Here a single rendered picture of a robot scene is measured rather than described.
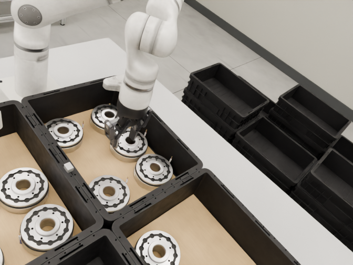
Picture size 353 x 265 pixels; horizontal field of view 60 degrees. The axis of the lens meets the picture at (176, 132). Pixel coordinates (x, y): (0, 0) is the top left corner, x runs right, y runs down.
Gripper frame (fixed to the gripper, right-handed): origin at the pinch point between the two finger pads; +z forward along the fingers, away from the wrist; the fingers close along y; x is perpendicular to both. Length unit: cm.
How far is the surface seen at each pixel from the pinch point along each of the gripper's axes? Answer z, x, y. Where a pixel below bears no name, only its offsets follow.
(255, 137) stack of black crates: 51, -3, 107
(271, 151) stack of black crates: 51, -16, 107
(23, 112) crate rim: -4.1, 15.3, -19.4
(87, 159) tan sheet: 6.0, 2.5, -8.9
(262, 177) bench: 19, -28, 49
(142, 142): 2.8, -1.7, 5.8
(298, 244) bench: 19, -52, 37
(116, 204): 3.1, -14.0, -11.6
